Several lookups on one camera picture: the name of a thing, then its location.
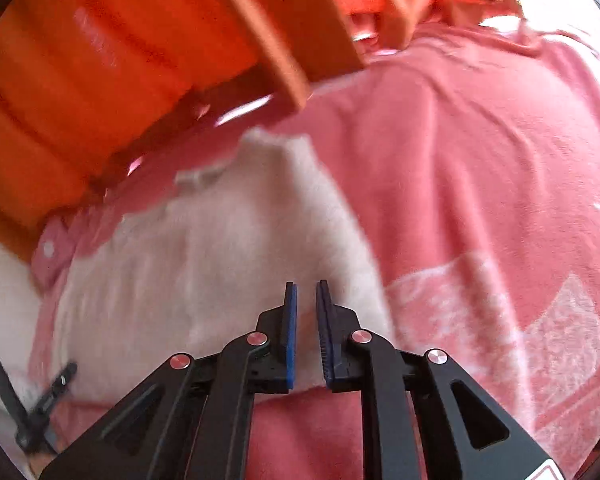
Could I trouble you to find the pink patterned bed blanket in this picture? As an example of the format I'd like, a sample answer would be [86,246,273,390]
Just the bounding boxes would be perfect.
[30,24,600,479]

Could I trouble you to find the white fleece sweater black hearts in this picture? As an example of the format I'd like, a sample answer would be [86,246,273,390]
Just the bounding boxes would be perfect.
[47,128,393,405]

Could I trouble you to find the pink polka dot garment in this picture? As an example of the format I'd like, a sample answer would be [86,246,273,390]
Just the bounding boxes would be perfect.
[29,209,112,291]

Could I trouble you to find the orange curtain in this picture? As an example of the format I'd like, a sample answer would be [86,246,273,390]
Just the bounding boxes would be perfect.
[0,0,512,266]

